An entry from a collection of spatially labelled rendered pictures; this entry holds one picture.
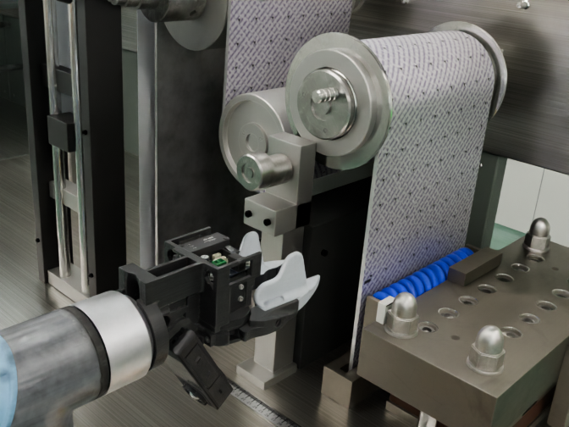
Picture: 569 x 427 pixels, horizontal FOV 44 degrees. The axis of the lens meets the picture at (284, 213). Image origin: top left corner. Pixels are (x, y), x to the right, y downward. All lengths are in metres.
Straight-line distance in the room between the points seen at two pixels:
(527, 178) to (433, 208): 2.79
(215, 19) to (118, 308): 0.45
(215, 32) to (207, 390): 0.45
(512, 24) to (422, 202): 0.29
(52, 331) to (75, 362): 0.03
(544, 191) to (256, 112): 2.88
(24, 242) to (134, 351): 0.73
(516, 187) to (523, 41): 2.72
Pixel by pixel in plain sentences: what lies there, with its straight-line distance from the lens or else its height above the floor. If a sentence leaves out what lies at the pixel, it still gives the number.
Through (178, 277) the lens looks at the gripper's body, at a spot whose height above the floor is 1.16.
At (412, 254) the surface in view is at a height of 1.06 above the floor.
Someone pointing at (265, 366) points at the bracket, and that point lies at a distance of 0.90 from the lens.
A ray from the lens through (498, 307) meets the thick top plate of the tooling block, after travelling 0.86.
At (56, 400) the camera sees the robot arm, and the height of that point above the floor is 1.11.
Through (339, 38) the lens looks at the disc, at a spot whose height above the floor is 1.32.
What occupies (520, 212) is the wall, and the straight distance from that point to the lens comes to 3.72.
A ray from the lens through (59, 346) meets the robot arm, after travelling 0.53.
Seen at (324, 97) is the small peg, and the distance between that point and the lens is 0.72.
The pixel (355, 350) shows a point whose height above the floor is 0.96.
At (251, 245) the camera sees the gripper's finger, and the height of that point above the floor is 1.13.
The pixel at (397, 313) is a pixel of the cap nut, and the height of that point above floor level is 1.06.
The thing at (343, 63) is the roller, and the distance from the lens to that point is 0.74.
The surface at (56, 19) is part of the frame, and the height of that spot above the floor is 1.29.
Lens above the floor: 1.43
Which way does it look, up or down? 23 degrees down
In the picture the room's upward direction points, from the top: 4 degrees clockwise
